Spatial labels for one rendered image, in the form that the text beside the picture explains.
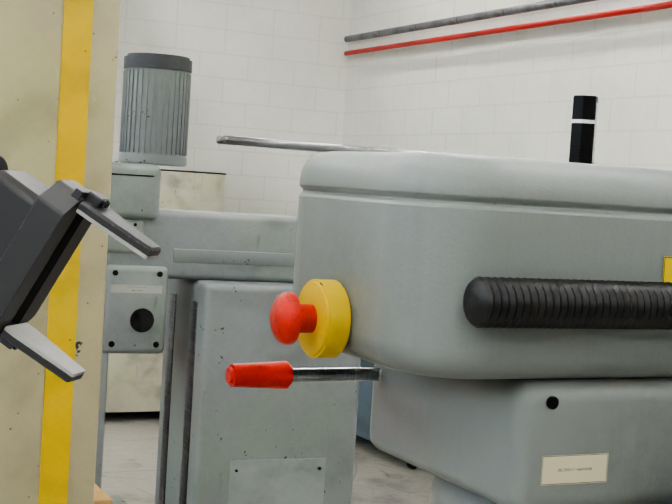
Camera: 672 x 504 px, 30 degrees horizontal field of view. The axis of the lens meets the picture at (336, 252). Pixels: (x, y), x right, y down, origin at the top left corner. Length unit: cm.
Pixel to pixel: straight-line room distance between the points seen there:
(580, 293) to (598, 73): 715
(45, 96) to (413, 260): 184
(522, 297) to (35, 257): 34
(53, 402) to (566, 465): 186
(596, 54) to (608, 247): 713
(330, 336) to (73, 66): 179
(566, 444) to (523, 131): 769
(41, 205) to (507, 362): 34
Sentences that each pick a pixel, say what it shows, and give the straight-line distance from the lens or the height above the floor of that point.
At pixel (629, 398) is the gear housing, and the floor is 172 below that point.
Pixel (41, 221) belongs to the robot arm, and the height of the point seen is 182.
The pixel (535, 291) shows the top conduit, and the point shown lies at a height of 180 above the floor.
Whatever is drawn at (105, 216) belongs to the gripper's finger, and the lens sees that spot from 89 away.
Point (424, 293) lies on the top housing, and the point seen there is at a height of 179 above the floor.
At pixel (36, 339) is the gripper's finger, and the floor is 174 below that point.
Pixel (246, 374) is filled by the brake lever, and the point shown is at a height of 170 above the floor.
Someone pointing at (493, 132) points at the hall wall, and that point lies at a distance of 891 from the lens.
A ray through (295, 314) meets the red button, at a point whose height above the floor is 177.
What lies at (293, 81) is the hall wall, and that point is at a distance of 1081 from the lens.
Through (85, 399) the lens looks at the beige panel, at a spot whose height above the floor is 138.
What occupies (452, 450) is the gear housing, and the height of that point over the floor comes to 166.
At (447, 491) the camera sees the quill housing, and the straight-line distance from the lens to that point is 108.
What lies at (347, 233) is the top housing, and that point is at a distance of 95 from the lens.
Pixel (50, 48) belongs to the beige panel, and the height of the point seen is 210.
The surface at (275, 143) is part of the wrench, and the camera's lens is 104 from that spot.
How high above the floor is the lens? 186
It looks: 3 degrees down
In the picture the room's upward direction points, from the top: 4 degrees clockwise
